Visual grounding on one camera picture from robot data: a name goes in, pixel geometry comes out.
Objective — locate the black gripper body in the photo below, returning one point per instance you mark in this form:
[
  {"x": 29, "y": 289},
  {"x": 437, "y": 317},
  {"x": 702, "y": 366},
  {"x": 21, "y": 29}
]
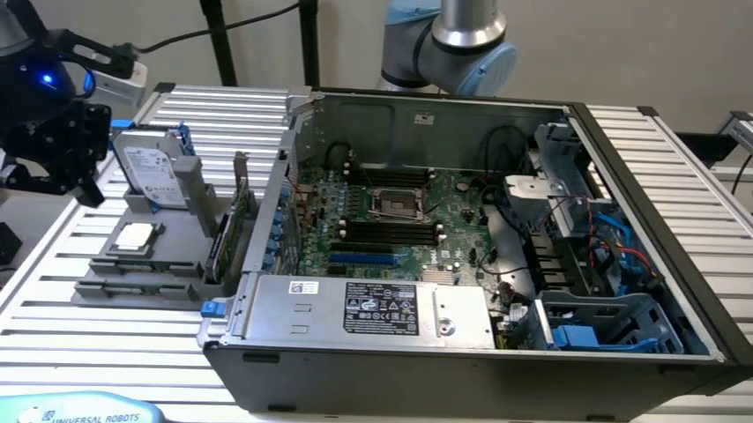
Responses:
[{"x": 35, "y": 83}]

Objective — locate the green RAM stick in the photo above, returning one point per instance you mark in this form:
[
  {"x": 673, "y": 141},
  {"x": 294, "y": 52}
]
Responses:
[
  {"x": 150, "y": 266},
  {"x": 145, "y": 289}
]

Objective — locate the black RAM slot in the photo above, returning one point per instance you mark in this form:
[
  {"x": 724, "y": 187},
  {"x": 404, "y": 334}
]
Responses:
[
  {"x": 389, "y": 185},
  {"x": 389, "y": 177},
  {"x": 392, "y": 239},
  {"x": 392, "y": 222},
  {"x": 392, "y": 227},
  {"x": 392, "y": 233},
  {"x": 389, "y": 172}
]

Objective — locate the silver hard disk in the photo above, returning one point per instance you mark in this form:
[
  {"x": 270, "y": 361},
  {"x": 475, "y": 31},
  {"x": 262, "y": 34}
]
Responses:
[{"x": 150, "y": 172}]

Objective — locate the small black box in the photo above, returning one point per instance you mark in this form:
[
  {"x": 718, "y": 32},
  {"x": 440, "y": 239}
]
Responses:
[{"x": 9, "y": 242}]

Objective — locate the silver CPU chip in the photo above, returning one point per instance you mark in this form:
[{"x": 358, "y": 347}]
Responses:
[{"x": 137, "y": 235}]

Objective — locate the grey parts rack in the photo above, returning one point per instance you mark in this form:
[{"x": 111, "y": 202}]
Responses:
[{"x": 177, "y": 247}]

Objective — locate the blue case latch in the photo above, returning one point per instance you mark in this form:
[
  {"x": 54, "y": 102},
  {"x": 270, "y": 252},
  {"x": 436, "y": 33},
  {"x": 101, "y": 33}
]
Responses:
[{"x": 213, "y": 308}]

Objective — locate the short black expansion slot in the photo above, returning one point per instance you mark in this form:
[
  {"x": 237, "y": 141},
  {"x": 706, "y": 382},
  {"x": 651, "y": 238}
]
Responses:
[{"x": 344, "y": 270}]

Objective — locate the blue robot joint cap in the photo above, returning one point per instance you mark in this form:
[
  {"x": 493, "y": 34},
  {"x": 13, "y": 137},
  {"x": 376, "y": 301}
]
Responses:
[{"x": 77, "y": 407}]

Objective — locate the long black expansion slot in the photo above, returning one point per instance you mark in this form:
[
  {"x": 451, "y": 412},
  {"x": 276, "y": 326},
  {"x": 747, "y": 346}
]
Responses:
[{"x": 362, "y": 247}]

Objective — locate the blue expansion slot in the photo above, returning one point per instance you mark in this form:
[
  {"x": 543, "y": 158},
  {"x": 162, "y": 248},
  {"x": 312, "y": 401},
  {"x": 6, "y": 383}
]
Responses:
[{"x": 362, "y": 257}]

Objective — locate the CPU socket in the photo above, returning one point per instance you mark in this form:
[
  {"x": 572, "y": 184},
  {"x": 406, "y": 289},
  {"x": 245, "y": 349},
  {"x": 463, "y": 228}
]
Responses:
[{"x": 397, "y": 203}]

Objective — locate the silver power supply unit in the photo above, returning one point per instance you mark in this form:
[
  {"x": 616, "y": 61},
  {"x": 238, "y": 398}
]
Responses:
[{"x": 318, "y": 317}]

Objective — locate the silver chipset heat sink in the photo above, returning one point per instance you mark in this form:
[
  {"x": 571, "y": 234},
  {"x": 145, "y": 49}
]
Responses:
[{"x": 440, "y": 277}]

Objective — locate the green motherboard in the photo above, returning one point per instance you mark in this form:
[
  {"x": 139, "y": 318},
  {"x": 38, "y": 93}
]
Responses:
[{"x": 465, "y": 247}]

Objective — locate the black open PC case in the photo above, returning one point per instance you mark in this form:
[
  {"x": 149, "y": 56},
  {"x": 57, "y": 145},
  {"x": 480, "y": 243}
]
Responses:
[{"x": 412, "y": 388}]

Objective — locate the metal disk bay cage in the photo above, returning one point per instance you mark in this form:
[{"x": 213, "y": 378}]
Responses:
[{"x": 559, "y": 176}]

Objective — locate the black fan shroud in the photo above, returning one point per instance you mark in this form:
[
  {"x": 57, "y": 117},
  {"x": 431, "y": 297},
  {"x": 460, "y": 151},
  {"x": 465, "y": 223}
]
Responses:
[{"x": 553, "y": 264}]

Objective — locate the blue-grey plastic disk bay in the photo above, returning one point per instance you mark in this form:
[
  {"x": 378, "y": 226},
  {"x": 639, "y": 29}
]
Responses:
[{"x": 607, "y": 308}]

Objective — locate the neighbouring metal slat table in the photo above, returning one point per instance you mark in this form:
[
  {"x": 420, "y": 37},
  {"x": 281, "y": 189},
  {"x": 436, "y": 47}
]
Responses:
[{"x": 730, "y": 141}]

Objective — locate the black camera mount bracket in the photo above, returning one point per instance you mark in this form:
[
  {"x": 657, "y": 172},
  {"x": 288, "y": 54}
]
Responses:
[{"x": 82, "y": 46}]

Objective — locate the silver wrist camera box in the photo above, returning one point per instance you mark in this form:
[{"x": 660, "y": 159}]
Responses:
[{"x": 121, "y": 86}]

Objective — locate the graphics card with metal bracket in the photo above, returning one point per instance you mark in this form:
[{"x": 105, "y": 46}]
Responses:
[{"x": 233, "y": 229}]

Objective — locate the thick black stand post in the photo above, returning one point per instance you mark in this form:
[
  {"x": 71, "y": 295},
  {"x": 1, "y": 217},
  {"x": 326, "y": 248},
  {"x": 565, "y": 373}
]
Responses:
[{"x": 220, "y": 39}]

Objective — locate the thin black stand post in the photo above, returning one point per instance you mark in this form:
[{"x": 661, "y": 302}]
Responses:
[{"x": 310, "y": 39}]

